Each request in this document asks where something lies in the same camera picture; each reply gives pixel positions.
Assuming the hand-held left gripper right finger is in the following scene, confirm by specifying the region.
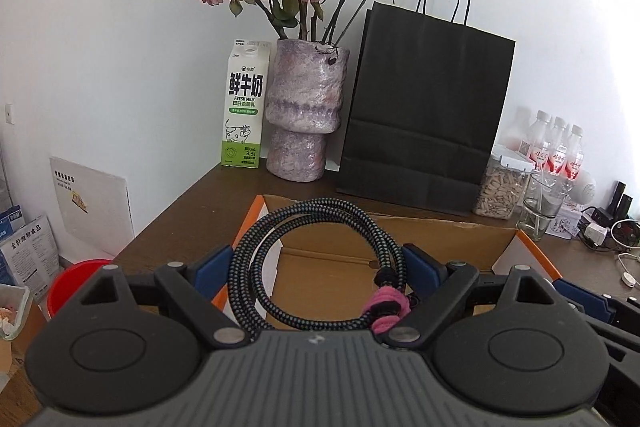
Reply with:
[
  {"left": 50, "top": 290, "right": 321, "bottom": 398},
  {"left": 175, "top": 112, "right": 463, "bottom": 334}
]
[{"left": 372, "top": 243, "right": 557, "bottom": 351}]

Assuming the red bucket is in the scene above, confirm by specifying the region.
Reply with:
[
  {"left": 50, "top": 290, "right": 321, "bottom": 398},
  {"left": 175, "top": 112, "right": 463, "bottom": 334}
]
[{"left": 46, "top": 259, "right": 113, "bottom": 320}]

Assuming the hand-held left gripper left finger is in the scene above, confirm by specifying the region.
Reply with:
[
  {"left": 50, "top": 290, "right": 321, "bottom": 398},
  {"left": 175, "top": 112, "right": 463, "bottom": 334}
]
[{"left": 80, "top": 244, "right": 248, "bottom": 351}]

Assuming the chargers and cables cluster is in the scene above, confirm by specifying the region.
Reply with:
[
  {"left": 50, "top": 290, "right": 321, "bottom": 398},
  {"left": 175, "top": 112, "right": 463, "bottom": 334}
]
[{"left": 575, "top": 206, "right": 621, "bottom": 253}]

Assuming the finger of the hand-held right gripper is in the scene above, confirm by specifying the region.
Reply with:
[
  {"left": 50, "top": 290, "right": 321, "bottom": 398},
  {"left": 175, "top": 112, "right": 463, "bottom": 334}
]
[
  {"left": 554, "top": 279, "right": 640, "bottom": 323},
  {"left": 597, "top": 322, "right": 640, "bottom": 365}
]

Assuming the white printed tin box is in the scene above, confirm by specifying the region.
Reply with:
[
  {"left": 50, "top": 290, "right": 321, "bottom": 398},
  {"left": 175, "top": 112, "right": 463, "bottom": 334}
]
[{"left": 547, "top": 202, "right": 583, "bottom": 238}]

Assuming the cardboard box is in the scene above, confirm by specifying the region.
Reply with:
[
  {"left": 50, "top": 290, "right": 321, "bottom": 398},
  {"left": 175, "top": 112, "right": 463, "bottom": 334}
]
[{"left": 212, "top": 194, "right": 563, "bottom": 333}]

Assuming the clear glass cup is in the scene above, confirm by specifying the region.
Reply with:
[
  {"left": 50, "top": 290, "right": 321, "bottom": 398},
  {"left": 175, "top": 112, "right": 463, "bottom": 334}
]
[{"left": 517, "top": 172, "right": 573, "bottom": 242}]

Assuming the white board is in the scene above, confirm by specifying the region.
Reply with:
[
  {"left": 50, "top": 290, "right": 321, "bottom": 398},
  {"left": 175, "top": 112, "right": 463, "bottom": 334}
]
[{"left": 50, "top": 157, "right": 135, "bottom": 258}]

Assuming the purple textured vase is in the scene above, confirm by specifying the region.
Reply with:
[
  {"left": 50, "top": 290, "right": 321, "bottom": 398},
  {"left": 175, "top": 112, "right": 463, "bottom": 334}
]
[{"left": 265, "top": 38, "right": 351, "bottom": 182}]

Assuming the black paper bag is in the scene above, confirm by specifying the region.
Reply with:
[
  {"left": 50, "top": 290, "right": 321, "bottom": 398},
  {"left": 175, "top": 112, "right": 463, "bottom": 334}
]
[{"left": 335, "top": 0, "right": 516, "bottom": 215}]

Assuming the white cable with switch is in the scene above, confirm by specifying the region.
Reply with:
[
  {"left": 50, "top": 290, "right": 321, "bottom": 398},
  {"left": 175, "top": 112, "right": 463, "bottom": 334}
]
[{"left": 616, "top": 252, "right": 640, "bottom": 290}]

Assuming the black round device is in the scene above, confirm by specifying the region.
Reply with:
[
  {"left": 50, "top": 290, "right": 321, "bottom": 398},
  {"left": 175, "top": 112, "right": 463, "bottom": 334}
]
[{"left": 612, "top": 219, "right": 640, "bottom": 253}]

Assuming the clear food container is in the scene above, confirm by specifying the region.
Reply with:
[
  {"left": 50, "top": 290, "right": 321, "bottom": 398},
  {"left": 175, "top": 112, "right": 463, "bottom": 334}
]
[{"left": 0, "top": 283, "right": 33, "bottom": 342}]

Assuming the white round speaker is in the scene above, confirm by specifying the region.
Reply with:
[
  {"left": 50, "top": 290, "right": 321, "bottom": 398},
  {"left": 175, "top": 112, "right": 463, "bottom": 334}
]
[{"left": 570, "top": 170, "right": 598, "bottom": 208}]

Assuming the black braided cable pink strap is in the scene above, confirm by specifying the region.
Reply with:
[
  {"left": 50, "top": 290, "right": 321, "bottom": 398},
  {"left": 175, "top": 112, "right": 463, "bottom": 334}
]
[{"left": 227, "top": 198, "right": 426, "bottom": 348}]

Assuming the white green milk carton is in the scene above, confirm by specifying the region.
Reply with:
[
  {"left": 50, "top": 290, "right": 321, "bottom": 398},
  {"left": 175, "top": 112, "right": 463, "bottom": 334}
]
[{"left": 221, "top": 39, "right": 272, "bottom": 168}]

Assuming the white charger plug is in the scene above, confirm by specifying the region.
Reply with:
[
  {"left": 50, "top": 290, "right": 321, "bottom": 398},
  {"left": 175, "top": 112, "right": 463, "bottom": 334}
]
[{"left": 580, "top": 222, "right": 608, "bottom": 249}]

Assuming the white blue leaflet box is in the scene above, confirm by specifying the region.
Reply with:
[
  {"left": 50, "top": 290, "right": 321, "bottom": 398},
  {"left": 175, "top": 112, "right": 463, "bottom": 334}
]
[{"left": 0, "top": 214, "right": 61, "bottom": 288}]

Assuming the clear jar of seeds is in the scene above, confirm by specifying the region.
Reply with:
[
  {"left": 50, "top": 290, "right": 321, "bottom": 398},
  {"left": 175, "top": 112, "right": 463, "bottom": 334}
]
[{"left": 472, "top": 146, "right": 536, "bottom": 220}]

